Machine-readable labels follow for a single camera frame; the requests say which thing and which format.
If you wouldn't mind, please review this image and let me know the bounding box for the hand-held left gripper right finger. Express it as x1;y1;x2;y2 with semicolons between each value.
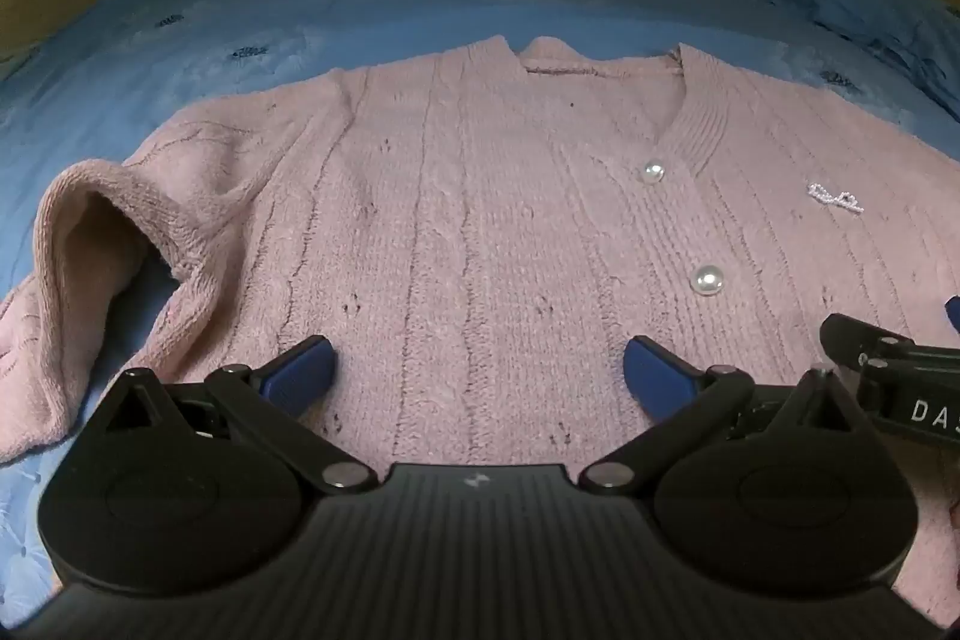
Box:
579;334;860;495

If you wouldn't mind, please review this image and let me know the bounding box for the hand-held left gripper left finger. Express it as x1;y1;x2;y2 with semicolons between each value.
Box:
97;334;371;495

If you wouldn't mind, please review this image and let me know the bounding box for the blue dandelion-print bed sheet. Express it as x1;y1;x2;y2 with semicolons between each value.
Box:
0;0;960;615

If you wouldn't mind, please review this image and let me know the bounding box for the pink knitted cardigan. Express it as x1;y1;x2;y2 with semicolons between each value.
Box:
0;34;960;627

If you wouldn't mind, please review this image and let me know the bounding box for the blue pillow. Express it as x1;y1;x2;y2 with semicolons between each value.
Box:
771;0;960;125

